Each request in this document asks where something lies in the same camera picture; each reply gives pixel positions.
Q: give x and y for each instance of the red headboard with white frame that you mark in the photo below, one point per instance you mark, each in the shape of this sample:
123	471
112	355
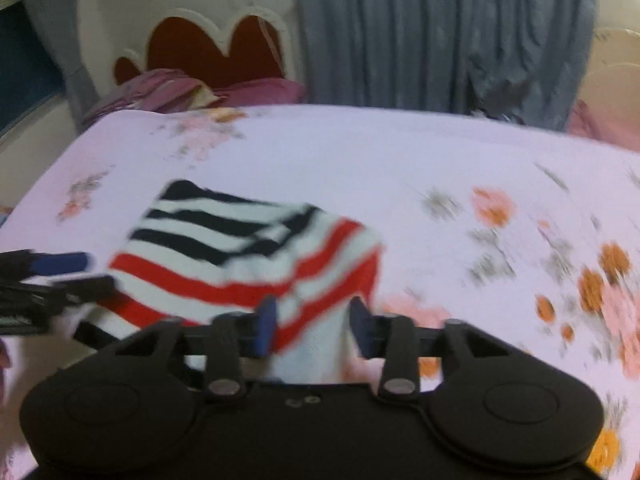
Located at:
200	50

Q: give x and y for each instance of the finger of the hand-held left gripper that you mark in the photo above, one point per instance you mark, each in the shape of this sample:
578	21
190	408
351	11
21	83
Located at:
62	263
85	287

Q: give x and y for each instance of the narrow blue-grey curtain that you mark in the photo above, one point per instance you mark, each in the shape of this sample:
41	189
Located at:
60	35

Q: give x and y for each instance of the floral bed sheet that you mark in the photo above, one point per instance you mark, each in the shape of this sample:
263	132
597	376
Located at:
350	160

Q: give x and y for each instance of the striped knit sweater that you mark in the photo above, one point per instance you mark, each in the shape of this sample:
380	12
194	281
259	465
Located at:
240	260

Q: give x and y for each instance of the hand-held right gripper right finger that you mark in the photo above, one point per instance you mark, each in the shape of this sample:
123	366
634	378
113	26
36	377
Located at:
361	327

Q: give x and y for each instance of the magenta pillow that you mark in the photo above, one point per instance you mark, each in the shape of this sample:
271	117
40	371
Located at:
265	92

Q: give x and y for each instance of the wide blue-grey curtain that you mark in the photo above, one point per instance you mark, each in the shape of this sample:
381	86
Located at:
425	35

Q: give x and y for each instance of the purple striped blanket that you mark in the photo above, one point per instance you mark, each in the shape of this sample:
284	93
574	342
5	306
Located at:
155	90

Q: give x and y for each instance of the cream arched headboard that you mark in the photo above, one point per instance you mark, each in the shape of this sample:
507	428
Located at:
615	85

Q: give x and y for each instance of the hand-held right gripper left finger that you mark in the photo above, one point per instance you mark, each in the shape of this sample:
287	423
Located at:
265	327

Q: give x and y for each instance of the window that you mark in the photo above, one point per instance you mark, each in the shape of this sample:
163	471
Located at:
25	70

